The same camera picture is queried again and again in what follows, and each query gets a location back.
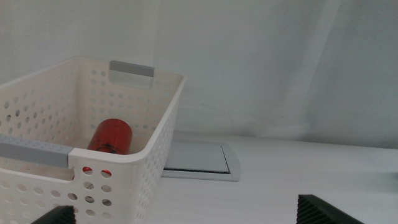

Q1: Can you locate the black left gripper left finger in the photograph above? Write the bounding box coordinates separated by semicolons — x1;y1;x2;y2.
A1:
30;205;77;224

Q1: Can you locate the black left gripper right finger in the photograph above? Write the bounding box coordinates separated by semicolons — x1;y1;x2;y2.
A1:
296;194;366;224

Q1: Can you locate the red drink can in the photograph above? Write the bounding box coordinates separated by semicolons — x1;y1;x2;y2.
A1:
82;118;134;179

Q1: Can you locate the white perforated plastic basket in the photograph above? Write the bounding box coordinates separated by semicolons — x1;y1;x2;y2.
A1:
0;56;187;224

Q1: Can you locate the white backdrop curtain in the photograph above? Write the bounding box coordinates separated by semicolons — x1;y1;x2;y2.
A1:
0;0;398;149

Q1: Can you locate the silver rectangular cable flap cover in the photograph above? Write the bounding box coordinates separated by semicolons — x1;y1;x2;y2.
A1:
160;139;241;182

